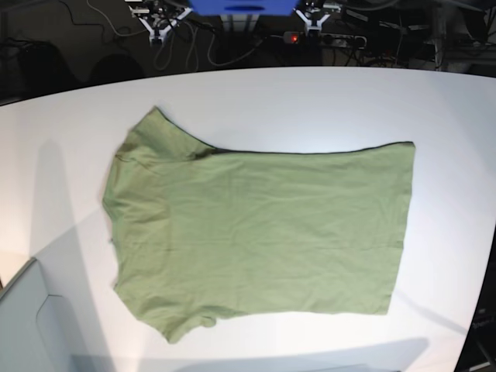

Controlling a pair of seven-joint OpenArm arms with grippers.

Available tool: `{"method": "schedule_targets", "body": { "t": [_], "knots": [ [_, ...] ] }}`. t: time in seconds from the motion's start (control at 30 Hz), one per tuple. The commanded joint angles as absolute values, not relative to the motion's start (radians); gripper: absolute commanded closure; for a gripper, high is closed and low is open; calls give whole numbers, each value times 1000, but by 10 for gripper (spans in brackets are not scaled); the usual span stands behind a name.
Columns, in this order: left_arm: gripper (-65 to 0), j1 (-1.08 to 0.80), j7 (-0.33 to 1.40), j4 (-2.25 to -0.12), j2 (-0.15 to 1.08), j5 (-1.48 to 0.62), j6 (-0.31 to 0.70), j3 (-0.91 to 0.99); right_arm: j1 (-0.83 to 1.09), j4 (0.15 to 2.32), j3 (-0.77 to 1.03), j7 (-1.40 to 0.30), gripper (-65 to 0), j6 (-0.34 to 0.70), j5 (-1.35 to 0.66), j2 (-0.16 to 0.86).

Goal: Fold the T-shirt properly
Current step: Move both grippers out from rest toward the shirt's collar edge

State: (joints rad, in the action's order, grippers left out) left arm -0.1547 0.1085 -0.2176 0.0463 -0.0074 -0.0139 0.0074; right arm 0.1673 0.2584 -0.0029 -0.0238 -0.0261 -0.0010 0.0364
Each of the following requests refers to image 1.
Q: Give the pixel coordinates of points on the green T-shirt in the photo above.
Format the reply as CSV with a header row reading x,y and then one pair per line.
x,y
203,234

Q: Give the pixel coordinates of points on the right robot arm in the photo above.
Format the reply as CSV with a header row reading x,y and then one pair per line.
x,y
159,17

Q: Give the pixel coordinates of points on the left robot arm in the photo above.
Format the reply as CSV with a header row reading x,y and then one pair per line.
x,y
315,13

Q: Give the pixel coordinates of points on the black power strip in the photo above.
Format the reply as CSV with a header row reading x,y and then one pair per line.
x,y
326,40

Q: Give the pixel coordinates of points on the blue box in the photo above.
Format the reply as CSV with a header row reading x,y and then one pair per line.
x,y
248,7

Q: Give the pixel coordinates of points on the grey panel at corner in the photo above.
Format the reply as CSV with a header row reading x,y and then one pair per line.
x,y
31,335

